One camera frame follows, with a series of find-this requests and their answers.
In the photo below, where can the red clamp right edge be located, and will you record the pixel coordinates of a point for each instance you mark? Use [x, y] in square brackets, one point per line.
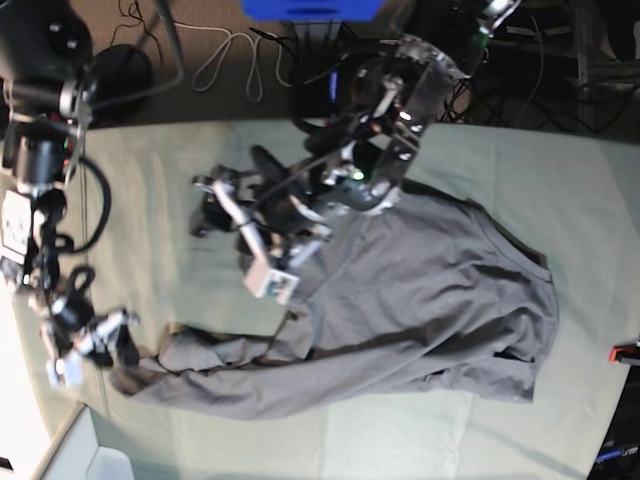
[627, 354]

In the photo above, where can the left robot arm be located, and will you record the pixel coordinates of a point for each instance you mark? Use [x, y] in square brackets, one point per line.
[357, 162]

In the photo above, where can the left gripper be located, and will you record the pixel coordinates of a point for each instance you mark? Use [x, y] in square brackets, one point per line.
[283, 214]

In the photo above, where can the grey plastic bin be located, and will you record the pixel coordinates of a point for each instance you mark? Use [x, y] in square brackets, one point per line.
[75, 453]

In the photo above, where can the blue plastic box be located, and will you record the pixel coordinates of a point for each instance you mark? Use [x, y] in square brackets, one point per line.
[311, 10]

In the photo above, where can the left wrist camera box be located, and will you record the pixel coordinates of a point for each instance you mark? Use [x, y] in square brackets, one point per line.
[264, 281]

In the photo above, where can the dark grey t-shirt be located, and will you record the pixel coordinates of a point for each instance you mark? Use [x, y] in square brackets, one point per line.
[433, 294]

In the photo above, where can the pale green table cloth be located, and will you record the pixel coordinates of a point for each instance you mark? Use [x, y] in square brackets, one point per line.
[571, 198]

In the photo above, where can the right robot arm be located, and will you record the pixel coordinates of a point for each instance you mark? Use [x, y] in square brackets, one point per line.
[55, 87]

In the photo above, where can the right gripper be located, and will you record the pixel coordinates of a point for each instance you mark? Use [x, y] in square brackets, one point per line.
[74, 326]

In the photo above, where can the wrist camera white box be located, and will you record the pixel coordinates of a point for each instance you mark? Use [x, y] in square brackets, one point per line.
[66, 371]

